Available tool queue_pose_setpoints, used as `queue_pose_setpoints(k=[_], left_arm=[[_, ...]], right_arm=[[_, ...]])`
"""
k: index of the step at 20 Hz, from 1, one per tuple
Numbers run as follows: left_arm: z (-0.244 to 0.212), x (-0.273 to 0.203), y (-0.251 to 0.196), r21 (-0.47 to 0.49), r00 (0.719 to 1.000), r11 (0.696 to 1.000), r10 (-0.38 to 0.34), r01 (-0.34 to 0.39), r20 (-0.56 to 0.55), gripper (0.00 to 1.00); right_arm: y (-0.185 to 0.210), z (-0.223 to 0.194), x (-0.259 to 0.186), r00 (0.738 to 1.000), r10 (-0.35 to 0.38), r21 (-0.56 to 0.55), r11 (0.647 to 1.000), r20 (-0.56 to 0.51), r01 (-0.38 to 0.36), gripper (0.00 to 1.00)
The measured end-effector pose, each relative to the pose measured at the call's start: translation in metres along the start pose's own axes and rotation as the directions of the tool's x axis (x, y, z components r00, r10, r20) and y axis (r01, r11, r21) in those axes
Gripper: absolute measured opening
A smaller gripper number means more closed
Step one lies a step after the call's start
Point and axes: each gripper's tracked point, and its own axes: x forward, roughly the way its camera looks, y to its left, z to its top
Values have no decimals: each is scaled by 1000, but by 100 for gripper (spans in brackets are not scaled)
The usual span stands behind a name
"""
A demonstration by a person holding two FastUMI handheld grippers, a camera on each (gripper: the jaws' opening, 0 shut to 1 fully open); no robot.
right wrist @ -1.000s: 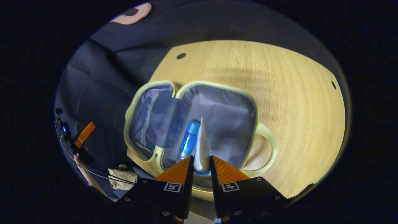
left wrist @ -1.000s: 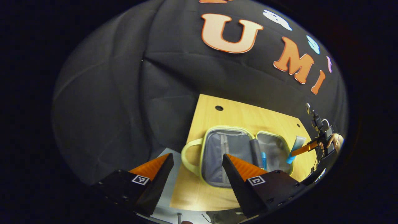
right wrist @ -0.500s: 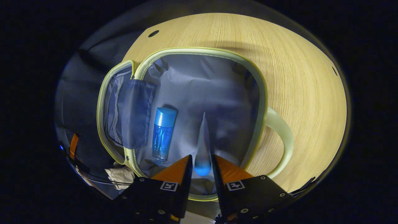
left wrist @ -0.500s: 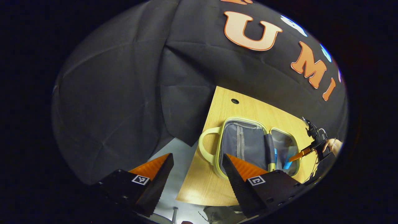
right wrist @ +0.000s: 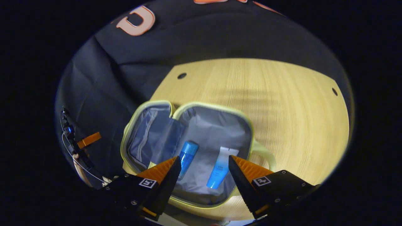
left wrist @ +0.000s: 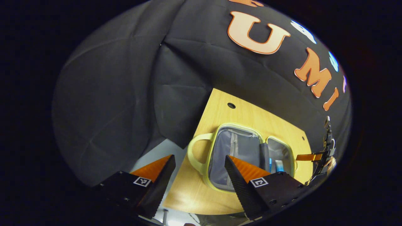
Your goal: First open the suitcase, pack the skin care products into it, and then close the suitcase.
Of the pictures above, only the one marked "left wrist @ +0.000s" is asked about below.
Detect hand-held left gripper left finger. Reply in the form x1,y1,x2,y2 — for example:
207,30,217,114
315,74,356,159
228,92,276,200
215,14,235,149
93,154,176,220

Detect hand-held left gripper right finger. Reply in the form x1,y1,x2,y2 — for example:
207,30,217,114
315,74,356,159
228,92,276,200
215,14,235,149
224,155,307,221

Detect pale green suitcase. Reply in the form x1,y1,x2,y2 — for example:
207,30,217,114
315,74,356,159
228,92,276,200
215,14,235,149
187,123,297,193

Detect person's grey trousers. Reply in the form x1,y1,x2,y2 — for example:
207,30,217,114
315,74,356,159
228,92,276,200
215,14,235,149
188,213,248,226

